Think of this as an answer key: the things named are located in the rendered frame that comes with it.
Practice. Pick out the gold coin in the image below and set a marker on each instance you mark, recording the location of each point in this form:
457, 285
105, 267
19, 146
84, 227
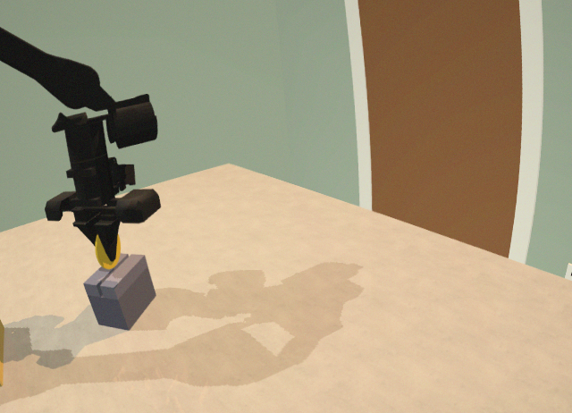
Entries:
103, 258

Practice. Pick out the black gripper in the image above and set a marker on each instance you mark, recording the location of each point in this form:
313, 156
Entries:
94, 189

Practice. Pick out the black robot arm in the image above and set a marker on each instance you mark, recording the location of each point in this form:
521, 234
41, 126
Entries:
77, 85

